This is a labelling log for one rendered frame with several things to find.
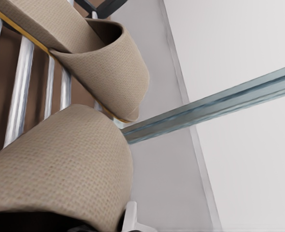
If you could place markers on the beige fabric slipper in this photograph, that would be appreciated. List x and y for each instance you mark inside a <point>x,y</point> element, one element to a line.
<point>104,72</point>
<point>67,164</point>

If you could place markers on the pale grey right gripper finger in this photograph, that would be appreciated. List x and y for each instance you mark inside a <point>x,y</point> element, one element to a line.
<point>131,217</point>

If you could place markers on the silver frame post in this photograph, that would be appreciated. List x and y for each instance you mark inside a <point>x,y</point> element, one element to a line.
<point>205,108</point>

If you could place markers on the silver bar shoe rack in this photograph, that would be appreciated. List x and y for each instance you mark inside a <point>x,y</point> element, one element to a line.
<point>19,96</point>

